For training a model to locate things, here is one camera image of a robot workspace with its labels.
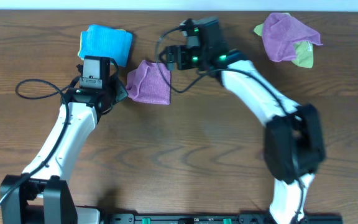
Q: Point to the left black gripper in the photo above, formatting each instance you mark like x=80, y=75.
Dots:
x=117, y=78

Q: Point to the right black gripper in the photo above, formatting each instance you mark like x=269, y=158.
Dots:
x=182, y=51

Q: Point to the purple cloth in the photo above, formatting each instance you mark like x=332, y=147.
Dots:
x=146, y=85
x=281, y=32

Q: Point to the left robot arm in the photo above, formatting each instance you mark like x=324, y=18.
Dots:
x=41, y=193

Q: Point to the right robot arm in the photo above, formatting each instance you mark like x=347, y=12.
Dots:
x=293, y=139

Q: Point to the yellow-green cloth under blue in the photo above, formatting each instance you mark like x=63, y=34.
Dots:
x=80, y=46

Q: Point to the folded blue cloth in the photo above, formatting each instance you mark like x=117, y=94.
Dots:
x=106, y=43

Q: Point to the light green cloth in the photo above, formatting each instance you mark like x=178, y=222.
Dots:
x=304, y=50

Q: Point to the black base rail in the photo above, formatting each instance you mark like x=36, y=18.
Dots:
x=250, y=217

